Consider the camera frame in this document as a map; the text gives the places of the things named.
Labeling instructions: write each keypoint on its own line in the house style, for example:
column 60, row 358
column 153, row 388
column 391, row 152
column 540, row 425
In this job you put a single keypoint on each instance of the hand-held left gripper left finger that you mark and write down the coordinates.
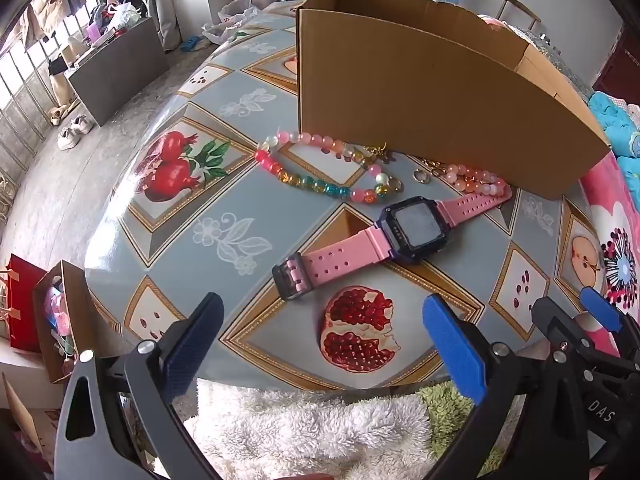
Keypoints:
column 192, row 345

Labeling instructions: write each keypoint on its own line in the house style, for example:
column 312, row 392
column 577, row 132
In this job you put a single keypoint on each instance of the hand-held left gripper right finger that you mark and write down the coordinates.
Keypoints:
column 452, row 347

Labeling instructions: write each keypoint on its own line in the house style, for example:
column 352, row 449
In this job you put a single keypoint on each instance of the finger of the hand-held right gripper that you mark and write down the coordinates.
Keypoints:
column 600, row 310
column 552, row 325

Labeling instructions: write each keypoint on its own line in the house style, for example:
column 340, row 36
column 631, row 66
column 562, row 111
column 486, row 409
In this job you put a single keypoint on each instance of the gold charm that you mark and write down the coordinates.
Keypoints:
column 378, row 151

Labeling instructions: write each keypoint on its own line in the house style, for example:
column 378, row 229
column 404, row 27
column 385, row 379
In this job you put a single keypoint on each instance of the large cardboard box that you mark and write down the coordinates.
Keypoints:
column 425, row 100

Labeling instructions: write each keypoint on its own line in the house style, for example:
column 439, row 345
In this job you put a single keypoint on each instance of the green fluffy cloth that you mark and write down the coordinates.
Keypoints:
column 445, row 420

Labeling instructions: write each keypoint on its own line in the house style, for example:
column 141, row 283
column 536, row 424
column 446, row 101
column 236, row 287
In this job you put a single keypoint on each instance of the small cardboard box with clutter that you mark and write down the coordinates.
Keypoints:
column 75, row 290

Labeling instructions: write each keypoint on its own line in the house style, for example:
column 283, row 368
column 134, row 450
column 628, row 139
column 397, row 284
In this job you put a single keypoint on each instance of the white fluffy garment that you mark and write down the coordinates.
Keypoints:
column 300, row 435

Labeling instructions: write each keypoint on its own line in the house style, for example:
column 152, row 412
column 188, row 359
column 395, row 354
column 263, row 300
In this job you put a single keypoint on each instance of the red paper bag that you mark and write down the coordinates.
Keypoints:
column 25, row 300

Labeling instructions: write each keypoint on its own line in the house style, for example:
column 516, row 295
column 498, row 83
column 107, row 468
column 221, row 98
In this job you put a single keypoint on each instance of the blue blanket on bed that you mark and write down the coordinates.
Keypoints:
column 615, row 125

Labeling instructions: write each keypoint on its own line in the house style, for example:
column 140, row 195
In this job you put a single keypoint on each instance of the dark red door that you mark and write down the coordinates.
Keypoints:
column 617, row 70

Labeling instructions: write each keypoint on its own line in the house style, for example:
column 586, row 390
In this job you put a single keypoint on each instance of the beige shoe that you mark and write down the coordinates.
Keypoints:
column 57, row 116

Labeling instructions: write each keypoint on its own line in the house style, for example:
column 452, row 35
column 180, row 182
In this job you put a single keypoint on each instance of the silver sequin pillow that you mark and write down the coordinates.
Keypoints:
column 542, row 45

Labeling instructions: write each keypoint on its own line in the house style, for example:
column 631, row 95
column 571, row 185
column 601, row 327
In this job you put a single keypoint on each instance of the grey cabinet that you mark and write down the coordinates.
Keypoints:
column 120, row 75

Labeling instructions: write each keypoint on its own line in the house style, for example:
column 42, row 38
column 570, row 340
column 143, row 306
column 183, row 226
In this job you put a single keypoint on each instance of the blue floor item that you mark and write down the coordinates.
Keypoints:
column 191, row 44

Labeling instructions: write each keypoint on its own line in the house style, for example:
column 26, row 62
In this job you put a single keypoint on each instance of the white plastic bag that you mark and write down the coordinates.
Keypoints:
column 230, row 20

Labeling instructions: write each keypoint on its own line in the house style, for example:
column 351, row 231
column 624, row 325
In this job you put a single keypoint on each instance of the grey curtain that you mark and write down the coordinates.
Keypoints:
column 167, row 5

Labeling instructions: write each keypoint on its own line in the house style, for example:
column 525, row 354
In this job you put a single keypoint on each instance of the pile of clothes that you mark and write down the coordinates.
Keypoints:
column 117, row 5

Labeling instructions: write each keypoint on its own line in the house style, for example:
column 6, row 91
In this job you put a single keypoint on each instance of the row of hanging clothes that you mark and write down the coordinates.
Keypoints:
column 45, row 5

